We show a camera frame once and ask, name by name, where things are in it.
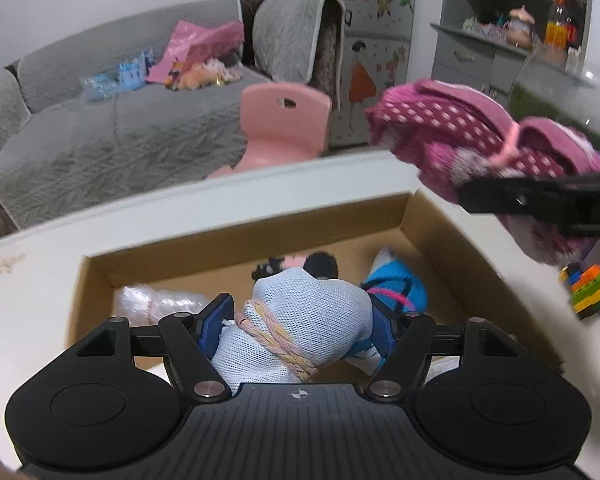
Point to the colourful block build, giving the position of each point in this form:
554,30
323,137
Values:
595,285

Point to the grey sofa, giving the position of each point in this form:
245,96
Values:
105,150

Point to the clear bubble wrap bundle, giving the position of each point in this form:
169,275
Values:
150,302

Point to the white desktop table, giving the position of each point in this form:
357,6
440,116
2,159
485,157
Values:
30,285

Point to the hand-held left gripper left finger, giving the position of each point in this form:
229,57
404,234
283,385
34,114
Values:
212,327

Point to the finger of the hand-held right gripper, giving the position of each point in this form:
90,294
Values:
510,197

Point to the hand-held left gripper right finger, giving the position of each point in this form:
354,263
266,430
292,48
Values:
382,330

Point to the plush toys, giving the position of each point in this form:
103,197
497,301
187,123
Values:
205,75

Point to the pink dotted sock bundle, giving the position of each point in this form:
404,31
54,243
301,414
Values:
430,120

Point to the decorated grey fridge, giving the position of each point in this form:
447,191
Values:
375,20

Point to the pink plastic bag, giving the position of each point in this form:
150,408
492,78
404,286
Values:
200,42

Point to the clear bag with blue toys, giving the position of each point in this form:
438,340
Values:
100,87

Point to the pink teapot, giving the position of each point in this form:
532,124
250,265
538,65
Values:
521,27

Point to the pink chair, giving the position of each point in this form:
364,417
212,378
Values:
280,130

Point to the cardboard box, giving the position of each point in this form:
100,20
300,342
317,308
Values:
230,240

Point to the black sock bundle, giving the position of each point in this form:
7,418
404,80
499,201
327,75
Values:
320,262

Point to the orange drink bottle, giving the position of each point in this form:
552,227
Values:
560,25

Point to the grey cabinet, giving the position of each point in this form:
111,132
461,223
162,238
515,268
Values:
465,60

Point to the blue toy castle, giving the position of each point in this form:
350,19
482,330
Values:
135,72

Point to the glass jar with green plants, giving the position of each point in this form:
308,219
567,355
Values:
540,95

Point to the light blue sock bundle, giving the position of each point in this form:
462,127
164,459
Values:
305,310

